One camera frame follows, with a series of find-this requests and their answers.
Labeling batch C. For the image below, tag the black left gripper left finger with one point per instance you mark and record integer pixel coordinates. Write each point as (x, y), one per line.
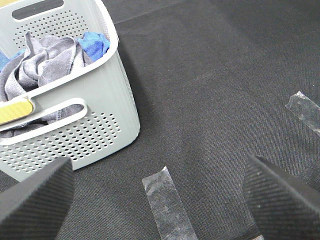
(36, 208)

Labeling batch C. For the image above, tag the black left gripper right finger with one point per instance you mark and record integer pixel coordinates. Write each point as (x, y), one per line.
(282, 207)

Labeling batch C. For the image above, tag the grey microfibre towel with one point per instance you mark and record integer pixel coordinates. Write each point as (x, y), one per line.
(42, 62)

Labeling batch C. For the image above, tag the blue towel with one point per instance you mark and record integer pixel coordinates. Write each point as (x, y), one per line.
(94, 44)

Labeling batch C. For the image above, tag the right clear tape strip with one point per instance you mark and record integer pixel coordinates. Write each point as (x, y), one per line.
(306, 110)

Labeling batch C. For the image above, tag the clear tape strip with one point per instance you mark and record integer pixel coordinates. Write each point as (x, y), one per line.
(306, 110)
(168, 211)

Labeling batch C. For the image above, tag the grey perforated laundry basket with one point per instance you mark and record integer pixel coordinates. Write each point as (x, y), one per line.
(108, 120)

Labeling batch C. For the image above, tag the middle clear tape strip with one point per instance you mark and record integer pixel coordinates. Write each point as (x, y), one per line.
(168, 211)

